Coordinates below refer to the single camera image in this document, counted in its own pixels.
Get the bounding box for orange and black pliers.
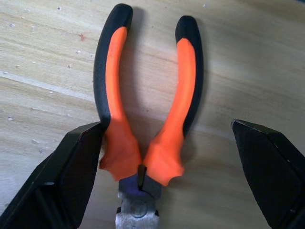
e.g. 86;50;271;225
93;3;204;229

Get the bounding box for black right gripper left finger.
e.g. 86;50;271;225
0;121;105;229

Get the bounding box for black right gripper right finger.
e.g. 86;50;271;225
231;119;305;229

